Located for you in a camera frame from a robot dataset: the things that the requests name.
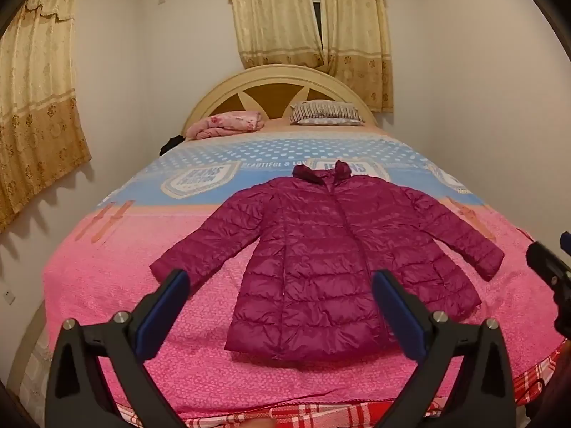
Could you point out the peach bed sheet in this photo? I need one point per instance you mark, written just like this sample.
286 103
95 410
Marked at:
276 125

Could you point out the white wall socket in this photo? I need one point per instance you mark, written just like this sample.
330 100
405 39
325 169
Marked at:
8 296

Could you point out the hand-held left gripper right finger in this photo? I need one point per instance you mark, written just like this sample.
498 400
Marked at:
399 316

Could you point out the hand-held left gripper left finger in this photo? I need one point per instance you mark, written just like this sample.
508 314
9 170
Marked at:
163 316

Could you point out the pink and blue printed blanket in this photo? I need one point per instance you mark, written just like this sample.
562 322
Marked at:
156 214

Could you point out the dark cloth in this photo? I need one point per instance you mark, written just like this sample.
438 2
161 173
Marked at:
171 145

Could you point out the pink floral folded quilt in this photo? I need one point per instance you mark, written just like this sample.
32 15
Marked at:
223 125

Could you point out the dark window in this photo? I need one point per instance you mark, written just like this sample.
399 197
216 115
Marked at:
314 6

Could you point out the striped pillow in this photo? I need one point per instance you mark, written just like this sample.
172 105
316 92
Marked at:
325 111

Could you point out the cream wooden headboard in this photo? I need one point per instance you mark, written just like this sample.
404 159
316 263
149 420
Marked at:
267 96

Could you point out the narrow beige floral curtain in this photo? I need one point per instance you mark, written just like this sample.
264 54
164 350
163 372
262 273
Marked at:
276 13
357 31

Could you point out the magenta puffer jacket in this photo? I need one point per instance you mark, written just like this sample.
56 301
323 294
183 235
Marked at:
312 254

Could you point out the wide beige floral curtain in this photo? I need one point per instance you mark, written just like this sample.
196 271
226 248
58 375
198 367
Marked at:
35 98

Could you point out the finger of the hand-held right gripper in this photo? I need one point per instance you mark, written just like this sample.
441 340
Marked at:
566 236
546 261

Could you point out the red plaid bed sheet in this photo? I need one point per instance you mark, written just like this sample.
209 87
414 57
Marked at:
312 412

